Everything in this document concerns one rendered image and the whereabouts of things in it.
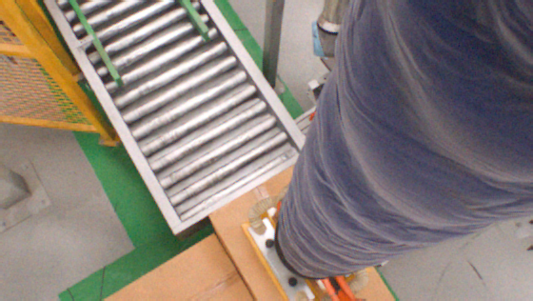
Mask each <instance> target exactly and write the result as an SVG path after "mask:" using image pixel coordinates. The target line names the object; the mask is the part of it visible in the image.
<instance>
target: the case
mask: <svg viewBox="0 0 533 301"><path fill-rule="evenodd" d="M293 167H294V165H292V166H291V167H289V168H287V169H285V170H284V171H281V172H280V173H278V174H276V175H273V176H272V178H270V179H268V180H267V181H266V182H264V183H262V184H261V185H259V186H257V187H254V188H253V189H251V190H249V191H247V192H245V193H243V194H242V195H240V197H238V198H235V199H234V200H232V201H230V202H229V203H227V204H225V205H224V206H223V207H221V208H219V209H216V210H215V211H212V212H211V213H209V214H208V217H209V219H210V221H211V223H212V226H213V228H214V229H215V231H216V233H218V235H219V237H220V239H221V241H222V243H223V244H224V246H225V248H226V250H227V252H228V254H229V257H230V258H231V260H232V262H233V264H234V265H235V267H236V269H238V271H239V272H240V274H241V275H242V278H243V279H244V281H245V283H246V285H247V287H248V289H249V291H250V292H251V294H252V297H253V299H254V300H255V301H284V299H283V297H282V295H281V294H280V292H279V290H278V289H277V287H275V285H274V283H273V282H272V280H271V278H270V277H269V274H268V272H267V270H266V268H265V266H264V265H263V263H262V261H261V259H260V258H259V256H258V253H257V252H255V250H254V249H253V247H252V246H251V244H250V242H249V241H248V239H247V235H246V234H245V232H244V230H243V229H242V227H241V225H242V224H244V223H245V222H246V221H248V211H249V210H250V208H251V207H252V206H253V205H255V203H258V202H259V201H261V200H264V199H266V198H269V196H270V197H273V195H276V197H279V192H280V191H281V190H282V189H283V187H285V186H286V185H287V184H289V182H290V179H291V175H292V171H293ZM267 211H268V213H269V215H270V217H271V219H272V221H273V222H274V224H275V226H277V224H278V221H279V211H278V210H276V209H274V208H271V209H269V210H267ZM370 268H371V271H370V272H369V273H368V282H367V285H366V286H365V288H364V289H362V290H361V291H360V292H358V293H354V296H355V298H361V297H362V298H363V300H366V301H395V299H394V298H393V296H392V295H391V293H390V292H389V290H388V288H387V287H386V285H385V283H384V282H383V280H382V278H381V276H380V275H379V273H377V272H376V271H375V270H374V268H373V267H370ZM309 282H310V284H311V285H312V287H313V289H314V290H315V291H316V292H317V293H318V294H319V296H320V298H321V300H323V298H324V299H325V296H326V294H327V292H326V288H325V286H324V285H323V283H322V281H321V280H319V281H312V280H309Z"/></svg>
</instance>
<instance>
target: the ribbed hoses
mask: <svg viewBox="0 0 533 301"><path fill-rule="evenodd" d="M287 189H288V184H287V185H286V186H285V187H283V189H282V190H281V191H280V192H279V197H276V195H273V197H270V196H269V198H266V199H264V200H261V201H259V202H258V203H255V205H253V206H252V207H251V208H250V210H249V211H248V220H249V221H248V222H249V223H250V225H251V227H252V229H253V230H254V231H255V233H257V234H259V235H262V234H264V233H265V232H266V231H267V226H266V225H265V223H264V222H263V221H262V219H261V214H262V213H264V211H267V210H269V209H271V208H274V209H276V210H278V203H279V201H280V200H281V199H282V198H284V197H285V194H286V191H287ZM353 274H355V275H354V276H355V277H354V279H352V280H351V281H350V282H349V283H347V285H348V286H349V288H350V289H351V291H352V293H353V294H354V293H358V292H360V291H361V290H362V289H364V288H365V286H366V285H367V282H368V273H367V270H366V269H361V270H359V271H355V272H353ZM326 292H327V291H326ZM294 300H295V301H309V299H308V296H307V293H306V292H305V291H297V292H295V294H294ZM321 301H332V299H331V297H330V295H329V293H328V292H327V294H326V296H325V299H324V298H323V300H321Z"/></svg>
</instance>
